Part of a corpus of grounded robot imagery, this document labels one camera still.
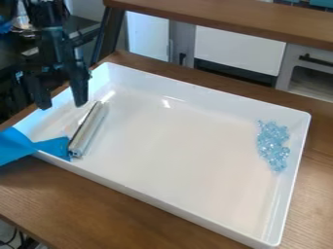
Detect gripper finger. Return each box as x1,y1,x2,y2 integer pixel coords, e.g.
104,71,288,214
21,73,56,111
58,41,94,108

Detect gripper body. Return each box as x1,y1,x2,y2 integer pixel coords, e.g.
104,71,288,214
17,26,91,79

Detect pile of blue bits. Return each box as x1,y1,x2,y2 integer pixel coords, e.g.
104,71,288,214
254,119,293,173

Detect silver metal bar tool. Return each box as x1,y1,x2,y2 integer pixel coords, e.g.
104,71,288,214
66,99,111,160

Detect blue tape strip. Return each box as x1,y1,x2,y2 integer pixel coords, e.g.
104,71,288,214
0,125,73,167

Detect white tray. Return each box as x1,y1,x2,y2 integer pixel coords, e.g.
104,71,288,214
12,61,313,249

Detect white cabinet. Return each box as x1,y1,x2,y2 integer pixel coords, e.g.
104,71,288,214
192,24,289,78

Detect wooden desk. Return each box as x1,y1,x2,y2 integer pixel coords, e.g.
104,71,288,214
88,0,333,67

